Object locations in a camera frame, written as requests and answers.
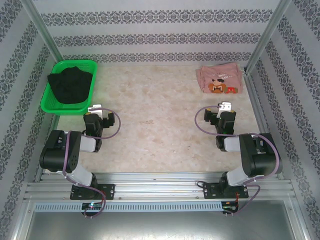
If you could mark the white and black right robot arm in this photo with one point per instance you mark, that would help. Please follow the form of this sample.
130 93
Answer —
262 155

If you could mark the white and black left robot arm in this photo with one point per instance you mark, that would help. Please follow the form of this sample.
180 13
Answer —
57 150

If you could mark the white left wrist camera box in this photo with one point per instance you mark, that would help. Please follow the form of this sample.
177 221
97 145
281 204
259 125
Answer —
96 108

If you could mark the small circuit board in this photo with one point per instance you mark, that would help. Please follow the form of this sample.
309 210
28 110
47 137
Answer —
230 207
92 206

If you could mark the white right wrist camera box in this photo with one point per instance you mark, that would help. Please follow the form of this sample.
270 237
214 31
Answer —
226 106

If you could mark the pink printed t-shirt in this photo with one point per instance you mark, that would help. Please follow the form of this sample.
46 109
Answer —
220 75

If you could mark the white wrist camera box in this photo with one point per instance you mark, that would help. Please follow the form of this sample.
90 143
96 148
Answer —
226 106
96 108

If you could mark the aluminium cross rail frame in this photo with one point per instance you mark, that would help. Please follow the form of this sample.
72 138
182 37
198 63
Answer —
155 187

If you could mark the black t-shirt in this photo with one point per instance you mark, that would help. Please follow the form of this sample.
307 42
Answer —
70 85

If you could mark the green plastic mesh basket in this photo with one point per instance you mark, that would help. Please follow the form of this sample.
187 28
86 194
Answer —
85 67

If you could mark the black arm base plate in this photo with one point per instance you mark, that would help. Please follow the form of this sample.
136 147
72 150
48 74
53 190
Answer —
108 191
208 191

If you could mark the aluminium frame post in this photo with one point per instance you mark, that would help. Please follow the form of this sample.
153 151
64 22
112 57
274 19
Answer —
267 32
42 27

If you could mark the grey metal sheet shelf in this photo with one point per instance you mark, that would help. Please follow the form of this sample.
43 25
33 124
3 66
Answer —
160 227

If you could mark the aluminium side rail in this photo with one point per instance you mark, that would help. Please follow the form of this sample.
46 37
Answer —
257 112
55 122

